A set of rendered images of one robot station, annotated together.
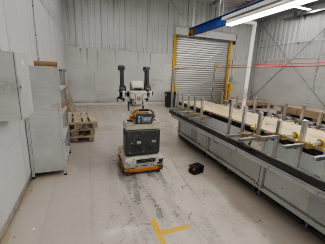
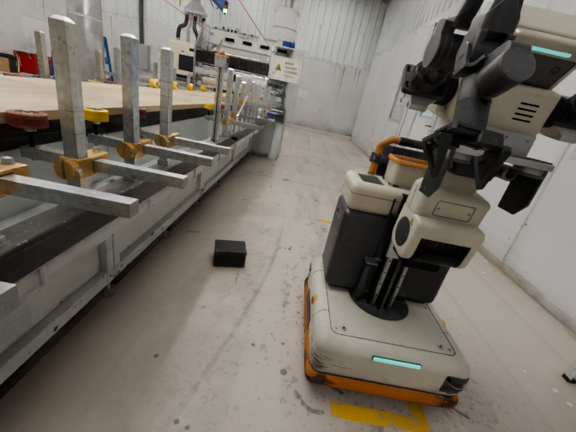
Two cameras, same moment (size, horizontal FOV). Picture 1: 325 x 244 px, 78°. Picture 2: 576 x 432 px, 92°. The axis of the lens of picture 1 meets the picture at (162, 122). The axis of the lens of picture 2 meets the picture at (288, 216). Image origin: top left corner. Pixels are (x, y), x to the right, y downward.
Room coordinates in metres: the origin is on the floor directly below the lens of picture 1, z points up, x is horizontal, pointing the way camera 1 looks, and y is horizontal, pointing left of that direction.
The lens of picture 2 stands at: (4.32, 0.26, 1.07)
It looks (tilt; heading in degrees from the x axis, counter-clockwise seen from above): 23 degrees down; 199
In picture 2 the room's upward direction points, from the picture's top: 12 degrees clockwise
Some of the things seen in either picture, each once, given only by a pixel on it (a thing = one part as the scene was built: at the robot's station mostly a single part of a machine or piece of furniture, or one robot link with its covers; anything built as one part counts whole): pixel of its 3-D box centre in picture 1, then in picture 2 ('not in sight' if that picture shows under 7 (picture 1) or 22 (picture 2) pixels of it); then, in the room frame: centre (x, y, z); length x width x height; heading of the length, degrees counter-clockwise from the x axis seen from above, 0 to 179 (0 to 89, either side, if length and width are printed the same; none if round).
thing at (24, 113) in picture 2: not in sight; (30, 133); (3.88, -0.65, 0.85); 0.08 x 0.08 x 0.11
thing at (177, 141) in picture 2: (199, 118); (180, 141); (3.34, -0.64, 0.80); 0.43 x 0.03 x 0.04; 111
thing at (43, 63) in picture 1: (45, 64); not in sight; (3.12, 1.80, 1.59); 0.30 x 0.08 x 0.08; 111
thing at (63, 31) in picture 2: (188, 107); (73, 130); (3.87, -0.49, 0.89); 0.04 x 0.04 x 0.48; 21
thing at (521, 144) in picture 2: (136, 104); (482, 167); (3.37, 0.47, 0.99); 0.28 x 0.16 x 0.22; 111
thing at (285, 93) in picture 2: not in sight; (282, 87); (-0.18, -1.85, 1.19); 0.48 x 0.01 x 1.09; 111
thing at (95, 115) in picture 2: not in sight; (95, 125); (3.65, -0.74, 0.85); 0.08 x 0.08 x 0.11
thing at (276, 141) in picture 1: (276, 141); (241, 111); (2.00, -1.20, 0.87); 0.04 x 0.04 x 0.48; 21
